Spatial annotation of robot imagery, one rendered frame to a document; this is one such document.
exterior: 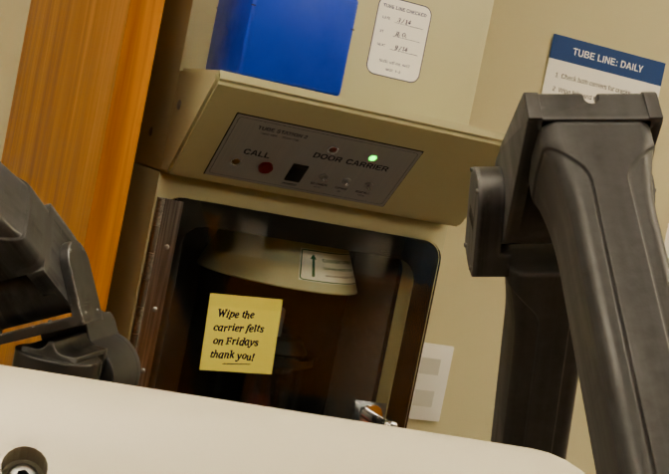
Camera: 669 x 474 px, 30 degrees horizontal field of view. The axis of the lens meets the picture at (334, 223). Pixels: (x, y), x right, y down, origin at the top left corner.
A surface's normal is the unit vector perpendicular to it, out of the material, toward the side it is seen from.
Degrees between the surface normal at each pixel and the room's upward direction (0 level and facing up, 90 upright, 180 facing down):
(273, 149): 135
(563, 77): 90
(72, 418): 40
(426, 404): 90
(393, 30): 90
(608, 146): 47
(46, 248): 68
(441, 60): 90
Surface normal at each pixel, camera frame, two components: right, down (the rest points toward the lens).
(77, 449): 0.27, -0.59
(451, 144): 0.15, 0.78
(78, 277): 0.96, -0.24
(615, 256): 0.02, -0.65
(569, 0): 0.40, 0.13
